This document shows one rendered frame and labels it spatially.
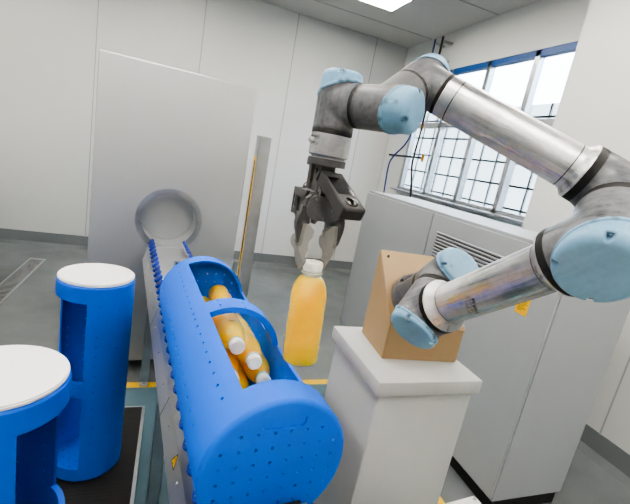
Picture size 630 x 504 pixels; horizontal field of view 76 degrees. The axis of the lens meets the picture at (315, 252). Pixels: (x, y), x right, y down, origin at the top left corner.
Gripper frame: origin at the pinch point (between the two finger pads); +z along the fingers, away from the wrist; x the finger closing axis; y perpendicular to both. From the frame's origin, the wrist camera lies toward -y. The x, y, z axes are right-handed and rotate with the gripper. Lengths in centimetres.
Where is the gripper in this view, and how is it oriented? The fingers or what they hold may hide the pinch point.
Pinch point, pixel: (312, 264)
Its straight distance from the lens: 78.1
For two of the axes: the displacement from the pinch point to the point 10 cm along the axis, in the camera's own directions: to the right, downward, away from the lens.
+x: -9.0, -0.6, -4.4
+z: -1.8, 9.6, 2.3
